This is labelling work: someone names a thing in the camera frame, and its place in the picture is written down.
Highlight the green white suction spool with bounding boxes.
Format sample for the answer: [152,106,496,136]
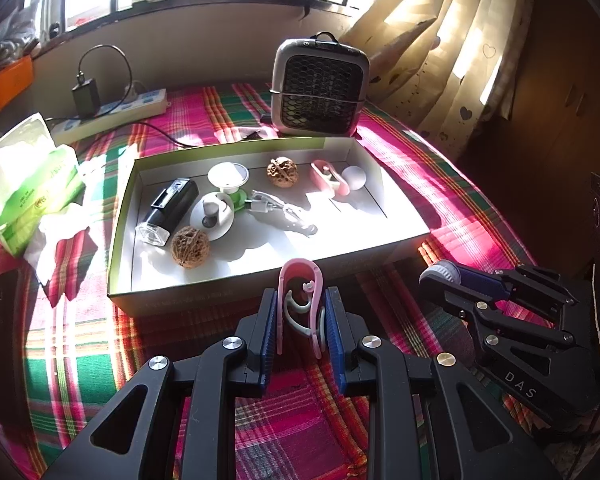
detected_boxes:
[207,162,251,208]

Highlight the white round ball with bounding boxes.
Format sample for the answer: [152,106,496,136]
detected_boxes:
[341,165,368,192]

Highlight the orange box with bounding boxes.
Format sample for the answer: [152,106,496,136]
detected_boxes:
[0,55,35,123]

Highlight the white power strip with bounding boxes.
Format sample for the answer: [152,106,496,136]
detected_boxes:
[50,87,170,145]

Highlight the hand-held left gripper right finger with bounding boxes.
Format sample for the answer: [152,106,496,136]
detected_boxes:
[324,286,561,480]

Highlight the pink clip white hooks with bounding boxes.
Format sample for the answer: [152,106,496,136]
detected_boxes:
[310,160,351,197]

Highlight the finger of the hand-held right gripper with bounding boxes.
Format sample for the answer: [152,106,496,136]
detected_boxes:
[452,266,580,328]
[419,274,576,366]

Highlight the green white cardboard box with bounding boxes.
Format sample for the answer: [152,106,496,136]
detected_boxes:
[106,136,432,317]

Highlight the black charger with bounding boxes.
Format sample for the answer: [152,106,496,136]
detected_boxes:
[71,72,101,120]

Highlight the plastic bags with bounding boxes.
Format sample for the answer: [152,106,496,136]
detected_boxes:
[0,0,46,68]

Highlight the white ribbed round device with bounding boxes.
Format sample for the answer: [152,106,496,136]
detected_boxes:
[422,260,461,286]

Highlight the small white grey heater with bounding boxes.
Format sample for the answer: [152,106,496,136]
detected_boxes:
[270,31,371,138]

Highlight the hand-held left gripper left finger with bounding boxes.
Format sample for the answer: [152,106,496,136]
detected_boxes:
[45,287,281,480]

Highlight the black handheld device clear tip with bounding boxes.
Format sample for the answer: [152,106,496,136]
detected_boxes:
[135,177,199,247]

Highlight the black long ribbed comb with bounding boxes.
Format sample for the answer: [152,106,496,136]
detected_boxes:
[0,267,23,436]

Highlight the brown walnut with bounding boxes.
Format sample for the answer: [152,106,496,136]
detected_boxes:
[266,157,301,190]
[170,226,211,270]

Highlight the pink clip grey hooks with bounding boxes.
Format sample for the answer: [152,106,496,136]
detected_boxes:
[277,257,327,360]

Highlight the green tissue pack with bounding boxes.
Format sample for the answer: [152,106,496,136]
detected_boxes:
[0,112,88,256]

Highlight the grey white panda massager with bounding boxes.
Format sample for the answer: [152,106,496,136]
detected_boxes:
[189,191,236,241]

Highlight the plaid tablecloth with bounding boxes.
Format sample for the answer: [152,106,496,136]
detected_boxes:
[0,82,556,480]

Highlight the white cable with plug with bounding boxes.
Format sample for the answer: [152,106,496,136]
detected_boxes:
[245,189,318,237]

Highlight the cream heart print curtain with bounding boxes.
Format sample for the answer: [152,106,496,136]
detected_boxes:
[337,0,536,161]

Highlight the crumpled white tissue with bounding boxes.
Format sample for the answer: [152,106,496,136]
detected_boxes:
[22,200,98,283]

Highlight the black heater cable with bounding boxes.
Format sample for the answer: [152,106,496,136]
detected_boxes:
[45,117,276,148]

